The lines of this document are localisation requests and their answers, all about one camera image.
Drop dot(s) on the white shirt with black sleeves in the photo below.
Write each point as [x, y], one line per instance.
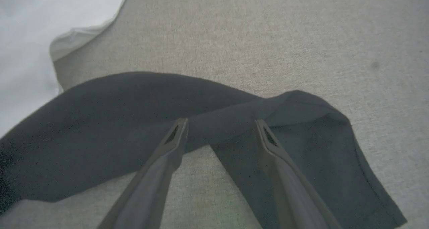
[100, 128]

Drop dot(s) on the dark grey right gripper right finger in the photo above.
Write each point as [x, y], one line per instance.
[288, 188]

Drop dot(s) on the grey fabric sofa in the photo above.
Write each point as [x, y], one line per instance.
[268, 38]

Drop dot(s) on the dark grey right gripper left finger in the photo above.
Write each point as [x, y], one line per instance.
[154, 182]

